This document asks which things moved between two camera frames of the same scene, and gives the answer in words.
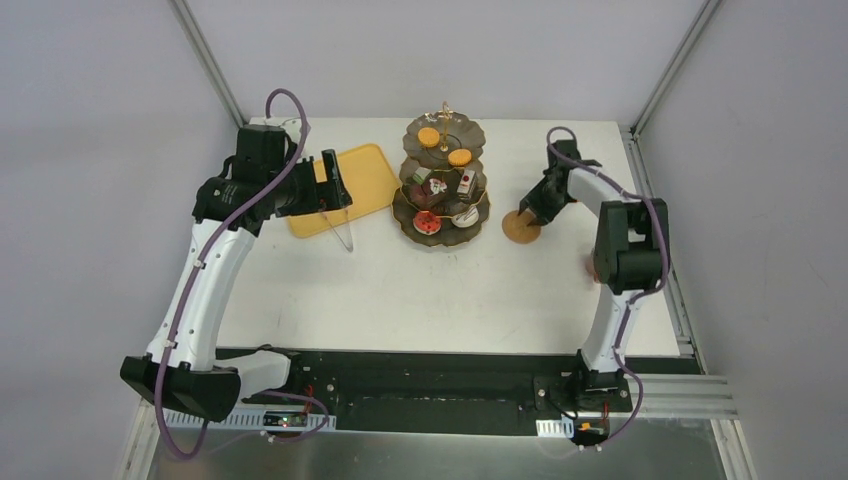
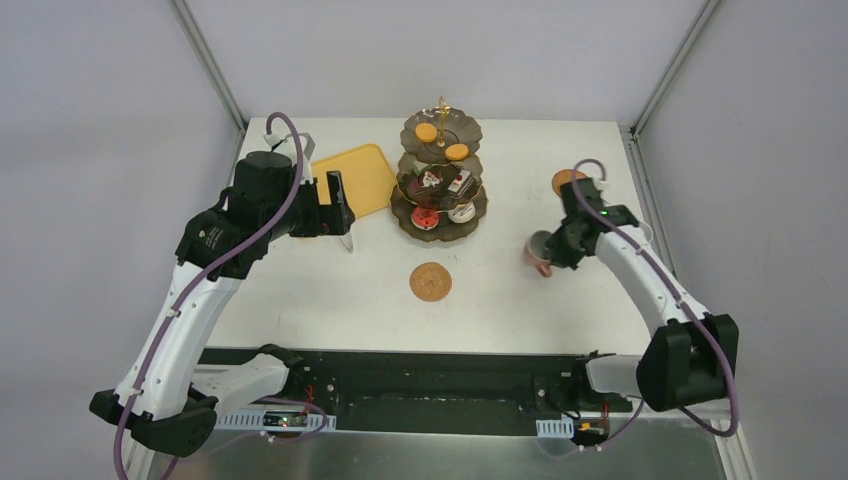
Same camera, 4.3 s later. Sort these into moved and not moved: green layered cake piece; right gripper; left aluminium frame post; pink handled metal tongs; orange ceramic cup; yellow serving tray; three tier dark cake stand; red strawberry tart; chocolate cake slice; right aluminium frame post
Moved: green layered cake piece; chocolate cake slice; orange ceramic cup; right gripper
Not moved: right aluminium frame post; red strawberry tart; pink handled metal tongs; left aluminium frame post; three tier dark cake stand; yellow serving tray
